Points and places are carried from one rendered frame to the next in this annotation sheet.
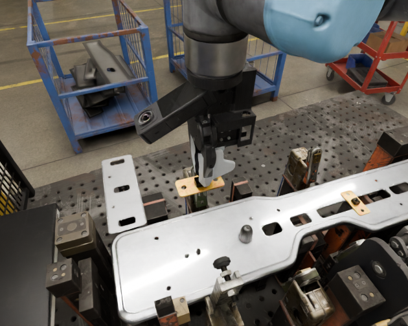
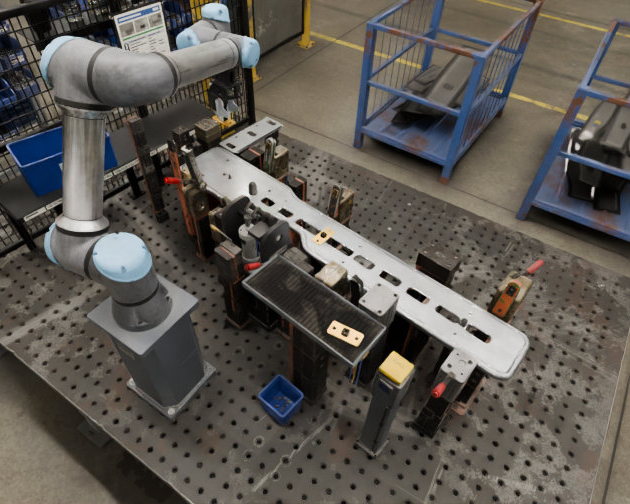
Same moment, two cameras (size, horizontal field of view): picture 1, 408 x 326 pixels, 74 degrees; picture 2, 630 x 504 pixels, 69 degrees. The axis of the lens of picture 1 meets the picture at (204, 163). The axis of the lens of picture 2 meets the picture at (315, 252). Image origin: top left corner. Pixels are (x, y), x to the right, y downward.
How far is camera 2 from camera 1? 1.44 m
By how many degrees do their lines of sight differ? 39
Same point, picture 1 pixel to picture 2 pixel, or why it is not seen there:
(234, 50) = not seen: hidden behind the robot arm
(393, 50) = not seen: outside the picture
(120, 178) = (258, 130)
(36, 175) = (310, 140)
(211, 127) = (213, 84)
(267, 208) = (283, 196)
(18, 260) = (182, 121)
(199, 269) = (219, 181)
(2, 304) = (162, 128)
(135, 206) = (243, 144)
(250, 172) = (372, 222)
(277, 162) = (403, 237)
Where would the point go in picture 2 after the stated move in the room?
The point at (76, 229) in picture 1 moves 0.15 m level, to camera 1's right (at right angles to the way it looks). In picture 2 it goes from (205, 125) to (220, 144)
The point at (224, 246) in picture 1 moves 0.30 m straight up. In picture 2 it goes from (240, 186) to (232, 114)
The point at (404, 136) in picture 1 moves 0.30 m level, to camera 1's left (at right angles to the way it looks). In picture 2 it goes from (434, 253) to (379, 199)
